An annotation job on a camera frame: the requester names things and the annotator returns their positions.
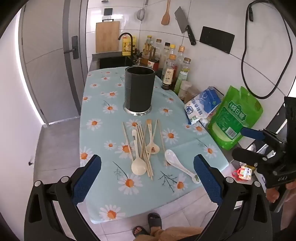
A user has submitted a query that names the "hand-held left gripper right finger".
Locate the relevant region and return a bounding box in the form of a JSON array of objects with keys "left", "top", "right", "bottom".
[{"left": 193, "top": 154, "right": 273, "bottom": 241}]

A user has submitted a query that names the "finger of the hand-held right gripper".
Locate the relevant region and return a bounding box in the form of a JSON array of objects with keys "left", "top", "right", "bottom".
[
  {"left": 240, "top": 127, "right": 288, "bottom": 151},
  {"left": 232, "top": 147, "right": 277, "bottom": 168}
]

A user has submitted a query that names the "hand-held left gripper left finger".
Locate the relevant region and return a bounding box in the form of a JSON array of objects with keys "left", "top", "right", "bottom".
[{"left": 24, "top": 154, "right": 102, "bottom": 241}]

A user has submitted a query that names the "white ceramic spoon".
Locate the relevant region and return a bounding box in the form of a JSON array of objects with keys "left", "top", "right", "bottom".
[{"left": 165, "top": 149, "right": 201, "bottom": 184}]

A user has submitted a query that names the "cream plastic spoon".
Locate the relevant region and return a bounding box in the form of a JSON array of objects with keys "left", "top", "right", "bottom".
[{"left": 131, "top": 130, "right": 147, "bottom": 175}]

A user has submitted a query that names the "single pale chopstick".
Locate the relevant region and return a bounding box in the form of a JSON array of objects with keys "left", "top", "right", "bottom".
[{"left": 157, "top": 119, "right": 167, "bottom": 166}]

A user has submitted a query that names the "bunch of wooden chopsticks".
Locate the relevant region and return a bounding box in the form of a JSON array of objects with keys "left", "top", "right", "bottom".
[{"left": 122, "top": 119, "right": 162, "bottom": 180}]

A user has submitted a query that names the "beige printed spoon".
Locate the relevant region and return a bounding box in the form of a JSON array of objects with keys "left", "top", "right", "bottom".
[{"left": 145, "top": 119, "right": 160, "bottom": 154}]

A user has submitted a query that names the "black cylindrical utensil holder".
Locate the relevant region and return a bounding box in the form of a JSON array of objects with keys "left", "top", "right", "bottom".
[{"left": 122, "top": 65, "right": 155, "bottom": 115}]

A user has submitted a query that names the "person's right hand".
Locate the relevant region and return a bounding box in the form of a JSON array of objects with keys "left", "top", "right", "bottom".
[{"left": 266, "top": 182, "right": 296, "bottom": 204}]

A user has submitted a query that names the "red snack packet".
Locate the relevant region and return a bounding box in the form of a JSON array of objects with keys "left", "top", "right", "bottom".
[{"left": 232, "top": 166, "right": 252, "bottom": 181}]

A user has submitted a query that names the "green sugar bag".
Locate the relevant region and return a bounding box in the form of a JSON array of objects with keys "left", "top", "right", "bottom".
[{"left": 207, "top": 85, "right": 263, "bottom": 150}]

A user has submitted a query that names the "white and blue salt bag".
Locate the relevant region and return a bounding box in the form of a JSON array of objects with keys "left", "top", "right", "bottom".
[{"left": 184, "top": 86, "right": 222, "bottom": 126}]

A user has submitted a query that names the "light blue daisy tablecloth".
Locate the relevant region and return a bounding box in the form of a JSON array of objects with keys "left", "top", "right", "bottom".
[{"left": 79, "top": 66, "right": 230, "bottom": 224}]

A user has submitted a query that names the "person's tan clothing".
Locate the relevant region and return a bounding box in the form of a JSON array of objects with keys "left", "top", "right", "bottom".
[{"left": 139, "top": 227, "right": 204, "bottom": 241}]

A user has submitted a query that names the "black slipper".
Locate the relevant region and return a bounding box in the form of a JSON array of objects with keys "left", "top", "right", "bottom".
[
  {"left": 132, "top": 226, "right": 149, "bottom": 237},
  {"left": 148, "top": 213, "right": 163, "bottom": 229}
]

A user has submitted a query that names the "brown-lidded spice jar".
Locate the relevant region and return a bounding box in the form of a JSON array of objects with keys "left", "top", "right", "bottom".
[{"left": 185, "top": 88, "right": 201, "bottom": 104}]

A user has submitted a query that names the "white-lidded spice jar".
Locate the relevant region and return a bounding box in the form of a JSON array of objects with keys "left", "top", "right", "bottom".
[{"left": 179, "top": 80, "right": 192, "bottom": 100}]

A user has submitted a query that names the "gold foil capped clear bottle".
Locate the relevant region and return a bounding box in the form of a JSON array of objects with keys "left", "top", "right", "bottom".
[{"left": 176, "top": 45, "right": 186, "bottom": 67}]

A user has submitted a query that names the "grey door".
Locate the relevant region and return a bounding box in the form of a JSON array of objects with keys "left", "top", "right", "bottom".
[{"left": 21, "top": 0, "right": 89, "bottom": 126}]

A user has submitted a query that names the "black-capped glass bottle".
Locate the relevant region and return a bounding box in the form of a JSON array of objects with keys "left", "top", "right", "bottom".
[{"left": 161, "top": 42, "right": 171, "bottom": 77}]

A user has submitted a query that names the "black kitchen sink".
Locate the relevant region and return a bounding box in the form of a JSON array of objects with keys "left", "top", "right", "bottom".
[{"left": 92, "top": 52, "right": 139, "bottom": 70}]

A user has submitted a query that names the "yellow-capped glass oil bottle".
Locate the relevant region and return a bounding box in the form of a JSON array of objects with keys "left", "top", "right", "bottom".
[{"left": 142, "top": 35, "right": 155, "bottom": 66}]

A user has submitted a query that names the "yellow oil jug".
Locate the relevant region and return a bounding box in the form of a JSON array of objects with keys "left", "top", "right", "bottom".
[{"left": 122, "top": 35, "right": 137, "bottom": 56}]

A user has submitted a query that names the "black faucet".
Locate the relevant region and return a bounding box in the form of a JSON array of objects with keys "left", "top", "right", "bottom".
[{"left": 118, "top": 32, "right": 135, "bottom": 66}]

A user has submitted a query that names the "wooden cutting board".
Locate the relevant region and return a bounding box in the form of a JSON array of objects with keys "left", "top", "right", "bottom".
[{"left": 95, "top": 19, "right": 121, "bottom": 54}]

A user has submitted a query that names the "wooden spatula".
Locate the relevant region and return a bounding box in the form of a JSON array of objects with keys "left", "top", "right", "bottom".
[{"left": 161, "top": 0, "right": 171, "bottom": 25}]

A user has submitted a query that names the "metal mesh strainer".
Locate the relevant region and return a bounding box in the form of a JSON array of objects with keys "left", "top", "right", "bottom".
[{"left": 137, "top": 0, "right": 148, "bottom": 21}]

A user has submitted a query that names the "thick black cable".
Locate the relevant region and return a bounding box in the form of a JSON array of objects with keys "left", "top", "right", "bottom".
[{"left": 241, "top": 0, "right": 294, "bottom": 100}]

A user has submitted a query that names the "black wall-mounted board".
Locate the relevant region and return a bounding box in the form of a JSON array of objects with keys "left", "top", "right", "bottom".
[{"left": 199, "top": 26, "right": 235, "bottom": 54}]

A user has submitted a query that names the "black door lock handle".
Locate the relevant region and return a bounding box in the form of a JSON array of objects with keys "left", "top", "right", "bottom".
[{"left": 64, "top": 35, "right": 78, "bottom": 59}]

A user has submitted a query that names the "cleaver with black handle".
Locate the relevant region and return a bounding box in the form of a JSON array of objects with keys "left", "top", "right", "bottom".
[{"left": 174, "top": 6, "right": 196, "bottom": 46}]

